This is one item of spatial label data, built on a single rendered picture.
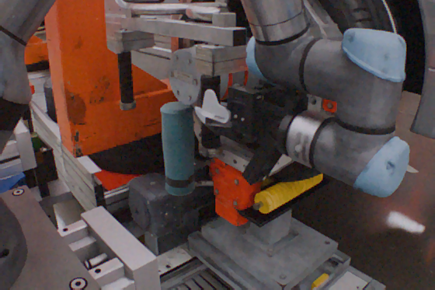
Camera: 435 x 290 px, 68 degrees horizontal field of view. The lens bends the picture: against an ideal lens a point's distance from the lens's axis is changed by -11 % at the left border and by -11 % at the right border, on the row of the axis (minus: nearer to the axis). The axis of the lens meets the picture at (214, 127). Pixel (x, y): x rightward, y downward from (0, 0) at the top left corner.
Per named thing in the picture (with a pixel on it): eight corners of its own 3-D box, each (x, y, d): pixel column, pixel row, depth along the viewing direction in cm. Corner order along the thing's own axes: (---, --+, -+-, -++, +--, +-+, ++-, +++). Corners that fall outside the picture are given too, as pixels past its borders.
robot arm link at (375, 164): (419, 128, 40) (404, 189, 43) (344, 105, 47) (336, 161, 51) (394, 147, 35) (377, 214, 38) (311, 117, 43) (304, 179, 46)
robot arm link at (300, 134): (335, 159, 50) (302, 179, 46) (311, 149, 54) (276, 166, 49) (342, 111, 48) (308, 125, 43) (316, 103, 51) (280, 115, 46)
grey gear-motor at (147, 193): (240, 230, 149) (243, 157, 136) (156, 274, 124) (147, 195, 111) (213, 211, 162) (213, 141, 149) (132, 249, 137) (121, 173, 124)
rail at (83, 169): (118, 214, 144) (111, 168, 136) (98, 221, 138) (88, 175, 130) (13, 91, 320) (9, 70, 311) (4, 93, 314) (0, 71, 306)
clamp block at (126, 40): (154, 47, 89) (154, 26, 87) (123, 52, 84) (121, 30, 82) (144, 45, 93) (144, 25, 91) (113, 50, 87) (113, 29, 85)
